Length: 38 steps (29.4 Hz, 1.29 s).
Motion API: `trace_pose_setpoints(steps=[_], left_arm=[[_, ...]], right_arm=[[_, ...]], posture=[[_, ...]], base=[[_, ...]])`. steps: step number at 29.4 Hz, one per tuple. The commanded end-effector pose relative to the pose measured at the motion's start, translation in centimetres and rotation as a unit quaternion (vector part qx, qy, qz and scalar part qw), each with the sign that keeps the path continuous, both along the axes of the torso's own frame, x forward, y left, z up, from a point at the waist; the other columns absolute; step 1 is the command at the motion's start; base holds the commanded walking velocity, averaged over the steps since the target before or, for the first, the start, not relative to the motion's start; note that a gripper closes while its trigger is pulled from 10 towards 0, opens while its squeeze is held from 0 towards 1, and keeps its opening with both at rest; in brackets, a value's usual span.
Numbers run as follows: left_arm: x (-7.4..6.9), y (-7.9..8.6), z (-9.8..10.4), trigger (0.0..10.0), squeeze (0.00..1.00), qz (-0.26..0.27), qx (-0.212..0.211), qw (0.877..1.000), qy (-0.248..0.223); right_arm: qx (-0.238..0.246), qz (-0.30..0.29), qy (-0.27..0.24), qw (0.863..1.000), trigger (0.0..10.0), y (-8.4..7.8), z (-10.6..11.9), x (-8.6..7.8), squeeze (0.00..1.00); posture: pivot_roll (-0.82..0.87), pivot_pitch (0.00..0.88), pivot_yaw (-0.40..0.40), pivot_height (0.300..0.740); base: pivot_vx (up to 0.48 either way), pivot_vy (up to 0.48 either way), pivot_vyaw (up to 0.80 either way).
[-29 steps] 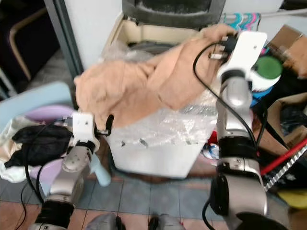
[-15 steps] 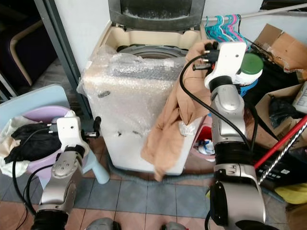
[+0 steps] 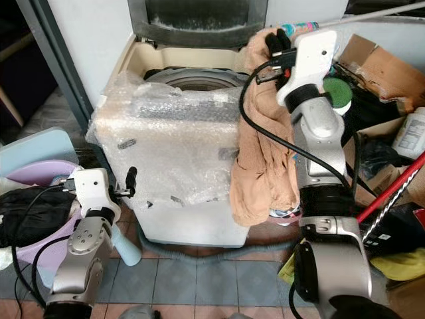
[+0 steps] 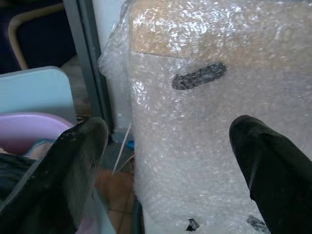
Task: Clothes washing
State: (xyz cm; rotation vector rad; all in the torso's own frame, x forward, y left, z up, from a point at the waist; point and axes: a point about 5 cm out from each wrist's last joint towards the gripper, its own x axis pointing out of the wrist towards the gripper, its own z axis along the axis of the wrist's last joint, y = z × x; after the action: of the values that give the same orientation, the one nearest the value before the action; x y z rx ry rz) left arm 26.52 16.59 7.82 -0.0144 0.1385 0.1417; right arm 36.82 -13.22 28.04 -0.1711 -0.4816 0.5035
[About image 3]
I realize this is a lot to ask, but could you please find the tan brown garment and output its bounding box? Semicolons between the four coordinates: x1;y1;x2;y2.
228;29;303;227

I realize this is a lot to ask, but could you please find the white bubble-wrapped washing machine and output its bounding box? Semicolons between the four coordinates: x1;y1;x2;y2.
88;33;266;249

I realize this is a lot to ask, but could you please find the grey washing machine lid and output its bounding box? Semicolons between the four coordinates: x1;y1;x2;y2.
127;0;268;49

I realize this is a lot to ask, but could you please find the colourful patterned cloth strip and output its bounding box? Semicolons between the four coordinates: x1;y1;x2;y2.
278;21;321;37

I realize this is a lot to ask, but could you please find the light blue plastic bottle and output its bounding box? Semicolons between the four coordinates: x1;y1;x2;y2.
112;222;143;268

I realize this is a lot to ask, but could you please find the green round lid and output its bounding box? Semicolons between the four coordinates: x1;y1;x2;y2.
321;77;354;115

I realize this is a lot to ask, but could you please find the black garment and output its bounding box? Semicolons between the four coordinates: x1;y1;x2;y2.
0;187;72;249

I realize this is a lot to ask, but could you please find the light blue plastic board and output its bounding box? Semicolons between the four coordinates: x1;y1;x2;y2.
0;126;82;181

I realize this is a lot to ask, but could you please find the purple plastic wash basin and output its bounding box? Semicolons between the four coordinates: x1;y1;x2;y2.
0;159;86;270

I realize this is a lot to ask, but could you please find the white pipe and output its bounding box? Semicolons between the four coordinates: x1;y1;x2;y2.
332;3;425;29

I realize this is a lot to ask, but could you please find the brown cardboard box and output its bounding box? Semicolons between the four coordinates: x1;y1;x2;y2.
332;33;425;115

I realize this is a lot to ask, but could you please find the white plastic bottle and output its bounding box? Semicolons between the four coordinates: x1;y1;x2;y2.
390;106;425;160

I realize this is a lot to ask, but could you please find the green plastic dustpan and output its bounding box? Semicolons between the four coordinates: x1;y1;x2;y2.
279;253;299;288

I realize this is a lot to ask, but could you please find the yellow cloth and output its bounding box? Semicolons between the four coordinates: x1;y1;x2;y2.
371;249;425;282

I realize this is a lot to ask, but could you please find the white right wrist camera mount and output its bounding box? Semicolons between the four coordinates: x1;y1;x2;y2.
276;28;339;111

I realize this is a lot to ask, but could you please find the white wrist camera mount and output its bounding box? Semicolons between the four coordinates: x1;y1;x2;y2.
276;28;339;111
70;167;118;218

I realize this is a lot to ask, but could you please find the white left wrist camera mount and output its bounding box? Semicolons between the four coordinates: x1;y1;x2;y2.
70;167;118;218

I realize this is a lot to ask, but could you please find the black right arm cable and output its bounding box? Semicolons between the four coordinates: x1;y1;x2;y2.
238;58;367;196

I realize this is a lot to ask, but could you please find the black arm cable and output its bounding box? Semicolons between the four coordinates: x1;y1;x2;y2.
9;185;75;309
238;58;367;196

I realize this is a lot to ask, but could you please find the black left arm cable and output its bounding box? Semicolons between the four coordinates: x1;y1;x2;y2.
9;185;75;309

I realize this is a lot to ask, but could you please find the grey drain hose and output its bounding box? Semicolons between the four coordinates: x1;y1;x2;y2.
137;241;294;265

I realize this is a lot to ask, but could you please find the dark grey door frame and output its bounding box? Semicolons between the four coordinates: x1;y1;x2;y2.
13;0;108;168

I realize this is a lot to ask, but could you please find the red broom handle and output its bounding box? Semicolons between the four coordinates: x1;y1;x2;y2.
355;150;425;224

